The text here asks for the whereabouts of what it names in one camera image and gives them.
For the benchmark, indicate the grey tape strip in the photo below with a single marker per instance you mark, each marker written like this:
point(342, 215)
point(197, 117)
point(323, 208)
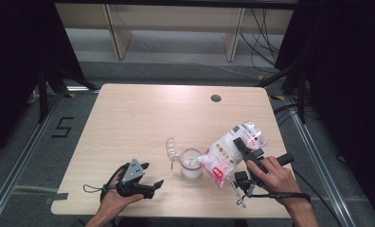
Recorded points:
point(60, 197)

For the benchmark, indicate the light wooden shelf unit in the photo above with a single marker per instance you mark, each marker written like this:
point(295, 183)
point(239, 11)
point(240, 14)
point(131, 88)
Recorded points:
point(176, 19)

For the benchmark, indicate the red white plastic pouch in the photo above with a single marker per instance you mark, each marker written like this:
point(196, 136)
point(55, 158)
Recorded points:
point(223, 157)

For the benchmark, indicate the yellow black tape marker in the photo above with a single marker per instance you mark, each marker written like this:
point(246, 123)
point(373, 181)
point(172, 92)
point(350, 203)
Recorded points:
point(261, 77)

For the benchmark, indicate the person's left hand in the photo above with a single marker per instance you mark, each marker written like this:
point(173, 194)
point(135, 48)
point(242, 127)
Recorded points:
point(113, 203)

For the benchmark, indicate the clear glass jar hinged lid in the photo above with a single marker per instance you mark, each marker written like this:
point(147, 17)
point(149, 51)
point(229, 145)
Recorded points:
point(188, 173)

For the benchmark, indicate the black metal stand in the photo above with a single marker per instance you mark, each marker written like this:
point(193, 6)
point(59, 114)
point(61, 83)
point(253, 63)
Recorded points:
point(300, 94)
point(43, 94)

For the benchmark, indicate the person's right hand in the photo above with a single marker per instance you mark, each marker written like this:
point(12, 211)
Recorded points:
point(277, 179)

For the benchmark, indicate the white powder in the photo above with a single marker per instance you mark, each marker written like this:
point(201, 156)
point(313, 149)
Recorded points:
point(191, 167)

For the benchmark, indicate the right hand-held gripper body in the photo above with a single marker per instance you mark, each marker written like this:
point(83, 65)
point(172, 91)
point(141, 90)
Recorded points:
point(242, 179)

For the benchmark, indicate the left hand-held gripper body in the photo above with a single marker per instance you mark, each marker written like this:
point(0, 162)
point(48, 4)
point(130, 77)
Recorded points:
point(132, 171)

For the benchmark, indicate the metal floor rail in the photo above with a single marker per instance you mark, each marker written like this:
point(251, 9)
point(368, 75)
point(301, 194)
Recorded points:
point(24, 151)
point(318, 167)

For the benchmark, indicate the black curtain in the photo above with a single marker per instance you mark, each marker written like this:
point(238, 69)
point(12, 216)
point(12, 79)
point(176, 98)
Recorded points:
point(349, 78)
point(15, 63)

